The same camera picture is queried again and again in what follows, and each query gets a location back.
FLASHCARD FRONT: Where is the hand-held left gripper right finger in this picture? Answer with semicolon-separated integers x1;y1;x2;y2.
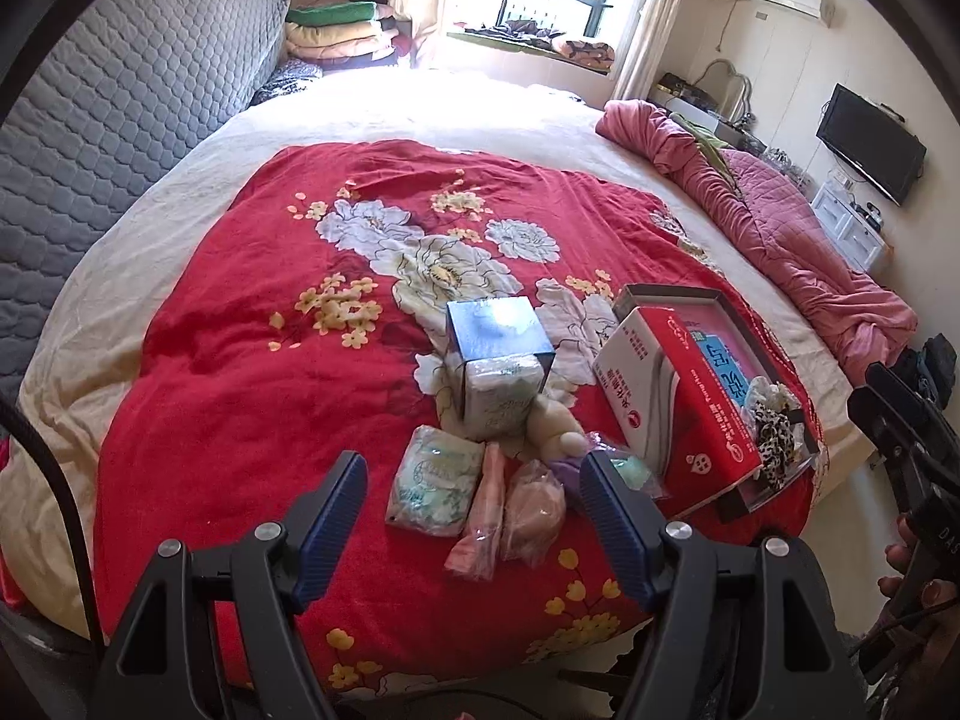
579;450;856;720

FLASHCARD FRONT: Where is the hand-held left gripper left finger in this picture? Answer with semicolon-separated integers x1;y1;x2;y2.
94;450;368;720

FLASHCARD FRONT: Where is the green sponge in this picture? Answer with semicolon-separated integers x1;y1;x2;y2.
585;431;668;503

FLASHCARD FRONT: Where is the purple soft item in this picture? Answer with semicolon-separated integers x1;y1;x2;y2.
546;456;584;500

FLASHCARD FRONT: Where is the pink sponge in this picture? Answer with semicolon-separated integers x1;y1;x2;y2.
499;459;569;567

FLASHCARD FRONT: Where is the small white tissue packet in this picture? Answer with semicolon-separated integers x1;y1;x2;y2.
385;425;486;537
454;356;545;441

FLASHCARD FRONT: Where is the white plush toy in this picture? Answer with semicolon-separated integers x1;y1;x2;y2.
525;394;586;462

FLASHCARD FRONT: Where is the red tissue pack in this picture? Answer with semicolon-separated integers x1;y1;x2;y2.
592;305;773;500

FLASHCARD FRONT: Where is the leopard print scrunchie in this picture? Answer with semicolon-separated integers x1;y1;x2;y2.
750;401;809;492

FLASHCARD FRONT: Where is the cream floral scrunchie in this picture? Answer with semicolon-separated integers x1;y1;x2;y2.
742;377;802;421

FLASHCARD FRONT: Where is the cardboard box with pink print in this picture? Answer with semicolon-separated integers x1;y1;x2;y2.
611;283;822;524

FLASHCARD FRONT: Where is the person's right hand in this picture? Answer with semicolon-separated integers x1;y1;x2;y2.
879;517;950;610

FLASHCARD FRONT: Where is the black bag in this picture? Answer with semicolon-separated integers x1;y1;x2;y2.
892;334;959;410

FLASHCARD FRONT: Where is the pink packet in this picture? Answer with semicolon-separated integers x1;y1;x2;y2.
444;442;509;582

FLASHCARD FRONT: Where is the red floral blanket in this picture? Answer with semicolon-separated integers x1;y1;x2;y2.
94;139;826;698

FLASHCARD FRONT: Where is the black glossy box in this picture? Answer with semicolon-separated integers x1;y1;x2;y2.
446;298;556;421

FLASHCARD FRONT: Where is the white cabinet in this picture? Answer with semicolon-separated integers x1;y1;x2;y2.
810;169;893;271

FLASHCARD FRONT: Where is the pink quilt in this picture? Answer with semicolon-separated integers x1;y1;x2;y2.
596;99;920;376

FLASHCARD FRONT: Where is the black television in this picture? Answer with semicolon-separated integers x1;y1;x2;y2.
816;84;927;205

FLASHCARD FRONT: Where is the green garment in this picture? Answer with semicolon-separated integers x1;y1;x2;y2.
671;112;743;188

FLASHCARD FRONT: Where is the cluttered dressing table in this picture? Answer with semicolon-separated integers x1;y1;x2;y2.
649;71;815;188

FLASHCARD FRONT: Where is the bed with cream sheet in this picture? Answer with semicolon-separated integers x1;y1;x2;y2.
0;67;878;638

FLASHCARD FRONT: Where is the vanity mirror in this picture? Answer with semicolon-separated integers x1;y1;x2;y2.
694;58;755;117

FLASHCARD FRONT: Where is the dark patterned pillow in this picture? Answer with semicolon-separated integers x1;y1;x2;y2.
251;58;323;106

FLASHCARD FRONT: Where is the brown patterned blanket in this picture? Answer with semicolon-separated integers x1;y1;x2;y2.
555;37;616;68

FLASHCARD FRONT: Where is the grey quilted headboard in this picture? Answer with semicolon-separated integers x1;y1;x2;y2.
0;0;293;383

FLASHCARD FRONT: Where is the yellow folded blanket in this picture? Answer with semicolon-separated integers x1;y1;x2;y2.
285;19;392;61

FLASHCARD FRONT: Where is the green windowsill mat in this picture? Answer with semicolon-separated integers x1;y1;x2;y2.
448;30;612;74

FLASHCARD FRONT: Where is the dark clothes pile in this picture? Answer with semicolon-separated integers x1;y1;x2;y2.
465;19;563;43

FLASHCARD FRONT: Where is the cream curtain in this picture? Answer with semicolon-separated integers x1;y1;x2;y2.
386;0;462;68
615;0;702;102

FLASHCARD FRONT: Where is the green folded blanket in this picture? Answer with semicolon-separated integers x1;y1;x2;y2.
289;1;380;26

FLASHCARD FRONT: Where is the black cable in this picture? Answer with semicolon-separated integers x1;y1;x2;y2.
0;396;107;650

